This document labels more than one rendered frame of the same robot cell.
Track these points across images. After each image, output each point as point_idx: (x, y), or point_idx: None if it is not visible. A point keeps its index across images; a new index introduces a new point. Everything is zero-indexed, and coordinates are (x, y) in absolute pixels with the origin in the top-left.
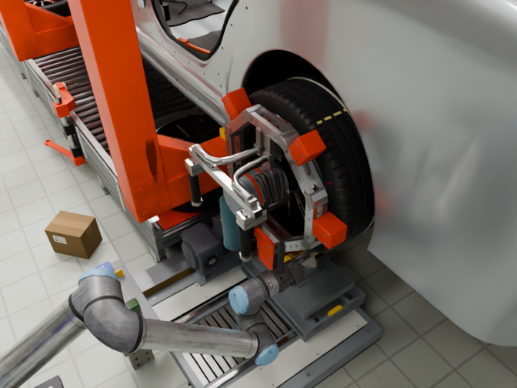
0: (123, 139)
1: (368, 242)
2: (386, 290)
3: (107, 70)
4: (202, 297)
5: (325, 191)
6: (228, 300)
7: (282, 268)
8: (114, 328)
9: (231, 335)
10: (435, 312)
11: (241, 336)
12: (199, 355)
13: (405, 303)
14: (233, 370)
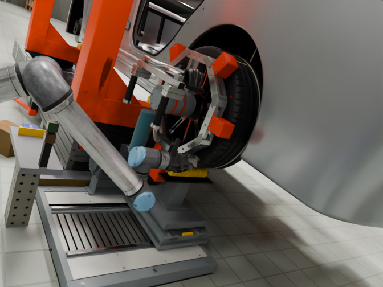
0: (95, 44)
1: (213, 220)
2: (221, 248)
3: None
4: (87, 200)
5: (227, 99)
6: (106, 210)
7: (174, 153)
8: (49, 77)
9: (127, 163)
10: (253, 272)
11: (133, 170)
12: (69, 232)
13: (233, 259)
14: (94, 248)
